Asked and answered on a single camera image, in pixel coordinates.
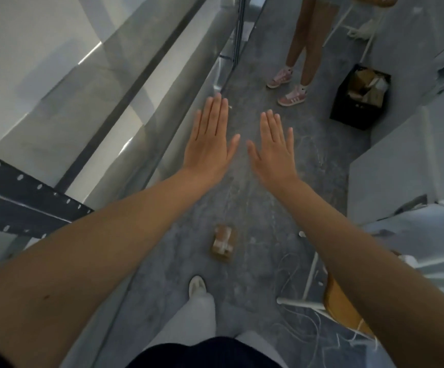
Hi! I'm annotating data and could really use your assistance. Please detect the person's left hand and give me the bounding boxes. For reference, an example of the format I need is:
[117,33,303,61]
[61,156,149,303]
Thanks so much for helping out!
[182,93,241,181]

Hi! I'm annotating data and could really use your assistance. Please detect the person's right hand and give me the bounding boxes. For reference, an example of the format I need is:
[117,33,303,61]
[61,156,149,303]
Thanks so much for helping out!
[246,109,300,188]

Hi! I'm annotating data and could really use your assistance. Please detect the person's left forearm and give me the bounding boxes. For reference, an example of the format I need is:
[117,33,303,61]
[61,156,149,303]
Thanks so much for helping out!
[0,168,223,368]

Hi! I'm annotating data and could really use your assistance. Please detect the person's right forearm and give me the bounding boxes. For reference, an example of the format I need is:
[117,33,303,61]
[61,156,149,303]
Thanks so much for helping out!
[262,176,444,368]

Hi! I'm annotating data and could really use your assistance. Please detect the pink sneaker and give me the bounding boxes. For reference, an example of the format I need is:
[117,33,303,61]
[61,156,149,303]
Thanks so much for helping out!
[266,68,294,89]
[277,85,308,107]

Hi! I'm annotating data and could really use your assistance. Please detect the black plastic crate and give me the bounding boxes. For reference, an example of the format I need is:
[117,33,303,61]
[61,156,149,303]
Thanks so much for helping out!
[329,64,392,131]

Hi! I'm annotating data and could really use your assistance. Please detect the brown cardboard boxes in crate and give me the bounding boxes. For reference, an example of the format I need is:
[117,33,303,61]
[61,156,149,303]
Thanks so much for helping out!
[348,68,390,106]

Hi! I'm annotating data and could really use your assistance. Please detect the small taped cardboard box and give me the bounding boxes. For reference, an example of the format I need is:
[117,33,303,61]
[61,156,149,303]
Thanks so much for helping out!
[210,224,239,263]

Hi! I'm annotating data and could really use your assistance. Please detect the white table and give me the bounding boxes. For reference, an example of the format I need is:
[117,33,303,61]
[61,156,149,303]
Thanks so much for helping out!
[347,41,444,226]

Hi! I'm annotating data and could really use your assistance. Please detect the white-legged stool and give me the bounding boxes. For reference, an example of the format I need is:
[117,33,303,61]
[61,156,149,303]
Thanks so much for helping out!
[323,0,400,65]

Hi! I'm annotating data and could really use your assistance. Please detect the person's white shoe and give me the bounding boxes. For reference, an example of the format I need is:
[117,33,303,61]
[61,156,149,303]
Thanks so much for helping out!
[188,275,207,298]

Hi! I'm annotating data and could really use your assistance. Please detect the wooden stool with white legs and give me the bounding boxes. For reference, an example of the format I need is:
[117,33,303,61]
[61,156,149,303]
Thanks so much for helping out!
[276,249,380,341]

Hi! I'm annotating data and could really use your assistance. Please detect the white metal rack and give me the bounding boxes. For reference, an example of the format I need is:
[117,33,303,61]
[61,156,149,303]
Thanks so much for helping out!
[360,192,444,301]

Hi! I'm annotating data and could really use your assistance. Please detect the person's grey trousers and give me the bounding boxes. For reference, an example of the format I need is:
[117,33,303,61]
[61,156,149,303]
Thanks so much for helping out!
[145,290,285,368]

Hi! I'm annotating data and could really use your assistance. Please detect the dark perforated metal shelf beam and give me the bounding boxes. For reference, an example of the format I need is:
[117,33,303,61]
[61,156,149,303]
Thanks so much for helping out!
[0,146,94,239]

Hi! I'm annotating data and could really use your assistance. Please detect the person's dark shirt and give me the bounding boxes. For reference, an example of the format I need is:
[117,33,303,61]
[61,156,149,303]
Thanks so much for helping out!
[125,336,285,368]

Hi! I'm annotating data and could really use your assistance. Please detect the metal shelf post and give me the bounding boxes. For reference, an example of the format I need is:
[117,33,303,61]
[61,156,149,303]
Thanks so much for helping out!
[232,0,248,68]

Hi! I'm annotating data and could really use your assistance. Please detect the thin white cables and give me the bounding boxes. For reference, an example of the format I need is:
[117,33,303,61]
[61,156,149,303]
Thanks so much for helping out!
[275,252,381,368]

